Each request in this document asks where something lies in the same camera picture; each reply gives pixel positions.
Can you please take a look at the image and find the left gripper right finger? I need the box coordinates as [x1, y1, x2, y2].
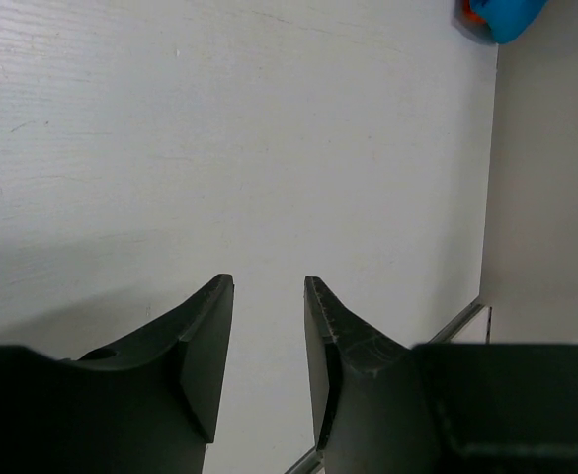
[304, 276, 578, 473]

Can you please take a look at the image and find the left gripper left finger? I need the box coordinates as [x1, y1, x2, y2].
[0, 274, 234, 473]

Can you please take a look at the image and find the blue t shirt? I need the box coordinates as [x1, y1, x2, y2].
[475, 0, 547, 44]

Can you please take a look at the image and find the folded orange t shirt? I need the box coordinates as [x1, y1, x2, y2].
[461, 0, 487, 25]

